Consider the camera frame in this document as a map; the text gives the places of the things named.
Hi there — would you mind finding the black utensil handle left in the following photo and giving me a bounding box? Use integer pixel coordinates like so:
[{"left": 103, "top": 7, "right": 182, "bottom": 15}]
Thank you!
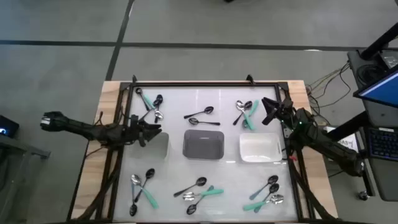
[{"left": 135, "top": 87, "right": 152, "bottom": 112}]

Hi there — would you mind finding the white labelled box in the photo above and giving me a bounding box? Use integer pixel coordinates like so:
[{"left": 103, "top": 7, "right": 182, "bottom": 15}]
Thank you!
[{"left": 323, "top": 126, "right": 360, "bottom": 154}]

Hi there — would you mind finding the white plastic bin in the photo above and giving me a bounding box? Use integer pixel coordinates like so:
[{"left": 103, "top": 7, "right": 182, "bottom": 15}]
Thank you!
[
  {"left": 129, "top": 132, "right": 170, "bottom": 161},
  {"left": 239, "top": 133, "right": 283, "bottom": 164}
]

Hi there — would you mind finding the black box with blue light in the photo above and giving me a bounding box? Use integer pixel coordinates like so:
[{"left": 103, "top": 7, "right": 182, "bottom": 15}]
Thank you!
[{"left": 0, "top": 114, "right": 20, "bottom": 139}]

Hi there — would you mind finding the grey metal stand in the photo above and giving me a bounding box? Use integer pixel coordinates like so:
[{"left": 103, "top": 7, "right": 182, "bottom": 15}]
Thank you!
[{"left": 0, "top": 134, "right": 52, "bottom": 224}]

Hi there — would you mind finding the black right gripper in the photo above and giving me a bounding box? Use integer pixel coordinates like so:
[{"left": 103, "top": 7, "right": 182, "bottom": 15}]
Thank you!
[{"left": 262, "top": 97, "right": 295, "bottom": 125}]

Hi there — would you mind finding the black floor cable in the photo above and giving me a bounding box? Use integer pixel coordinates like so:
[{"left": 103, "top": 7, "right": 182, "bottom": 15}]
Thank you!
[{"left": 306, "top": 62, "right": 353, "bottom": 125}]

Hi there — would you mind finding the black metal table frame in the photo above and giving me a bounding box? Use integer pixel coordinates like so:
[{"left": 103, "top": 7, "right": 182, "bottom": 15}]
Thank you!
[{"left": 67, "top": 80, "right": 338, "bottom": 224}]

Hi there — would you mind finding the grey plastic bin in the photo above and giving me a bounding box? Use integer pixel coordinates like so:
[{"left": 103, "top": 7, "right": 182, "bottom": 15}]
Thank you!
[{"left": 182, "top": 129, "right": 225, "bottom": 161}]

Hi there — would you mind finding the black backlit keyboard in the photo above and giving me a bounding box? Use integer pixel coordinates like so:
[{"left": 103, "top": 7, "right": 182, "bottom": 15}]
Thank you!
[{"left": 366, "top": 127, "right": 398, "bottom": 162}]

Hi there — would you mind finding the black stand beam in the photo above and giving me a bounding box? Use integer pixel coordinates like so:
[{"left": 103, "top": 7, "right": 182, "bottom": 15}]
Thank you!
[{"left": 323, "top": 110, "right": 369, "bottom": 141}]

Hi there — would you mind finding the black computer case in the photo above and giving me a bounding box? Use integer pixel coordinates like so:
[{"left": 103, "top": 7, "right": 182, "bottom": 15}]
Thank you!
[{"left": 347, "top": 49, "right": 398, "bottom": 94}]

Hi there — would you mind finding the yellow floor cable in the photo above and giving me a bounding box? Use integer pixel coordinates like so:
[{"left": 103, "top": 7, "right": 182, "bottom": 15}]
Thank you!
[{"left": 309, "top": 67, "right": 349, "bottom": 93}]

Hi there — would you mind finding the silver spoon thick teal handle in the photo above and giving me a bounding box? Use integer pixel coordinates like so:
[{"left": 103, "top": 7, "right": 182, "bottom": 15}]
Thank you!
[
  {"left": 241, "top": 99, "right": 260, "bottom": 129},
  {"left": 143, "top": 94, "right": 165, "bottom": 121},
  {"left": 131, "top": 174, "right": 159, "bottom": 210},
  {"left": 235, "top": 100, "right": 256, "bottom": 131},
  {"left": 182, "top": 188, "right": 224, "bottom": 202},
  {"left": 242, "top": 194, "right": 285, "bottom": 212}
]

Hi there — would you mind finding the grey desk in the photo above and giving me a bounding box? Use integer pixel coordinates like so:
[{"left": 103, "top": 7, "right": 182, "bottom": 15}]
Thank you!
[{"left": 362, "top": 99, "right": 398, "bottom": 202}]

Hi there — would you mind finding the monitor with blue screen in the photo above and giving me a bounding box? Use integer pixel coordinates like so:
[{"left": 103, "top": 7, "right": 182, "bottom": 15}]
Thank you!
[{"left": 353, "top": 68, "right": 398, "bottom": 109}]

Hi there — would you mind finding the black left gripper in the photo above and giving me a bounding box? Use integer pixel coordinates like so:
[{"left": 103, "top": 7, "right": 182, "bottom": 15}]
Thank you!
[{"left": 124, "top": 123, "right": 163, "bottom": 147}]

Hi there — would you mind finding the black slanted pole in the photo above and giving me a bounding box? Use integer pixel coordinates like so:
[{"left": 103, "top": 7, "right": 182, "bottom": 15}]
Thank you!
[{"left": 360, "top": 22, "right": 398, "bottom": 60}]

